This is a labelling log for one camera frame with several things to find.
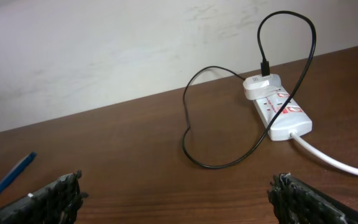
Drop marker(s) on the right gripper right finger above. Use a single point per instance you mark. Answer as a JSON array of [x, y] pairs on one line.
[[295, 202]]

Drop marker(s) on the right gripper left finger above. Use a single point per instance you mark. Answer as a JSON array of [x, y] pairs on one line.
[[56, 203]]

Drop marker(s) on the blue Galaxy smartphone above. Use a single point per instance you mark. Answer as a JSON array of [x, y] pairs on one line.
[[16, 171]]

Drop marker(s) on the white USB charger adapter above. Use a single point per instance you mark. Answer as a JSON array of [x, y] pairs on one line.
[[258, 86]]

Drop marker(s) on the white power strip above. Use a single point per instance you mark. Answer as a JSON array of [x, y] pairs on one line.
[[292, 119]]

